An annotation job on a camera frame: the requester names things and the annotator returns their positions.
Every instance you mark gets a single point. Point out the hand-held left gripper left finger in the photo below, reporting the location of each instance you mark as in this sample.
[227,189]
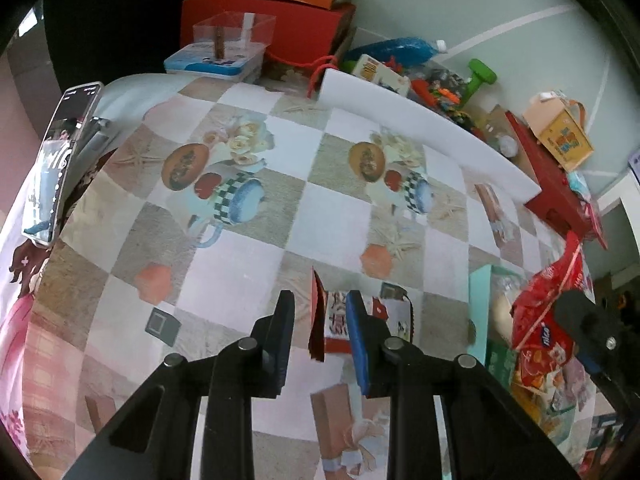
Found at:
[280,350]

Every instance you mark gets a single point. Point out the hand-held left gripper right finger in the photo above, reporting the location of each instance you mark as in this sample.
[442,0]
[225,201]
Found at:
[357,345]

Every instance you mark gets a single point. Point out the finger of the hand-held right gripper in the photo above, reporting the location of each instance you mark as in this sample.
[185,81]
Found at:
[590,325]

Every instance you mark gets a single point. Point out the red and white snack packet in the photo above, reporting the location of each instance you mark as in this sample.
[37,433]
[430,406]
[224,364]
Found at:
[335,320]

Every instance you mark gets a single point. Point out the red printed snack bag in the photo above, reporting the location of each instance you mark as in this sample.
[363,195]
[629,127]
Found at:
[537,305]

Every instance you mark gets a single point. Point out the teal rimmed white tray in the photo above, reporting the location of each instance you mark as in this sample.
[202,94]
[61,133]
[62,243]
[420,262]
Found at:
[480,310]

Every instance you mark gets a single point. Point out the red printed flat bag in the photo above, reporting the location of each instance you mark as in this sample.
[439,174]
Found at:
[597,225]

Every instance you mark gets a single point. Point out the teal small packet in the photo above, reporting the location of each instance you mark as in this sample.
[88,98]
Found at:
[579,185]

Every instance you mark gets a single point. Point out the beige handbag box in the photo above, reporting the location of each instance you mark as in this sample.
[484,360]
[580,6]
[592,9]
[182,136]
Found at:
[562,135]

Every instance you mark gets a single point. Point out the small white capped bottle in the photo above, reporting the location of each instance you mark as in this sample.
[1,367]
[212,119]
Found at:
[509,146]

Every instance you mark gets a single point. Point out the white foam board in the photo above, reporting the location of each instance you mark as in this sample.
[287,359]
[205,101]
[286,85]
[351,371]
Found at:
[425,125]

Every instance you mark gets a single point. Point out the pile of small toys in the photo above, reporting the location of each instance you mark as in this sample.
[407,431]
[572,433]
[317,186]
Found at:
[440,92]

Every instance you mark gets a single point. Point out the green dumbbell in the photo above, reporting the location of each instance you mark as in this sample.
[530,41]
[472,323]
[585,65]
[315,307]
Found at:
[480,75]

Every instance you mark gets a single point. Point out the cream printed box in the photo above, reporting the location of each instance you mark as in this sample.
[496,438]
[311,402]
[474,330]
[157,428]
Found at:
[380,72]

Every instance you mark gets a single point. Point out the clear phone stand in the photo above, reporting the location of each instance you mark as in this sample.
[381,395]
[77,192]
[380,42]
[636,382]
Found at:
[100,132]

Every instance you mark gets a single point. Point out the smartphone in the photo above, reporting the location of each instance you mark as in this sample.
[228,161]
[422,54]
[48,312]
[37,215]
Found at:
[60,160]

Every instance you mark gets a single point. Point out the blue plastic bottle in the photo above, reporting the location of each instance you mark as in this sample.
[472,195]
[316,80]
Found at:
[405,49]

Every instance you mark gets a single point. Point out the large red gift box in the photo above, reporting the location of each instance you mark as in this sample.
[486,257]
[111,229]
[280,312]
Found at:
[300,25]

